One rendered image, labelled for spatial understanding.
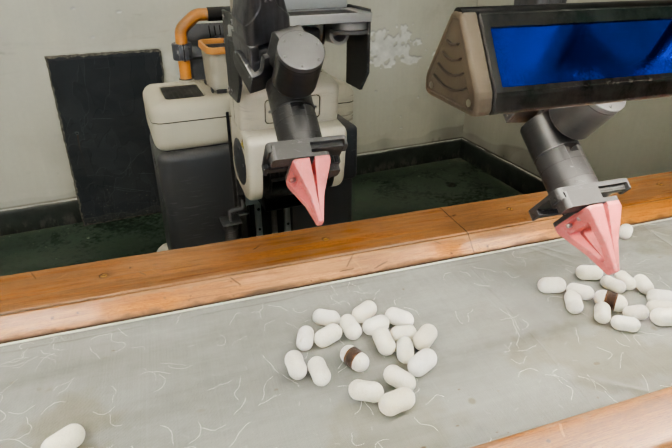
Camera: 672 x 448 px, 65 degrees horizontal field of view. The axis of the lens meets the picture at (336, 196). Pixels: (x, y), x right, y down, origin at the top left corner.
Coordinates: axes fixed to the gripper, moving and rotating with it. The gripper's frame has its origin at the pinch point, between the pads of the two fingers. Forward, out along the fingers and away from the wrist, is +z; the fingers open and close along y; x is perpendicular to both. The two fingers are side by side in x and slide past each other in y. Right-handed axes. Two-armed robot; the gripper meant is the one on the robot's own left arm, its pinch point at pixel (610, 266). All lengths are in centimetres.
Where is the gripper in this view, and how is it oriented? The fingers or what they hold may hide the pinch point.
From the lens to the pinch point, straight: 67.4
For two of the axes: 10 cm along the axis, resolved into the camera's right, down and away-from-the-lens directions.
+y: 9.5, -1.3, 2.9
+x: -2.1, 4.4, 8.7
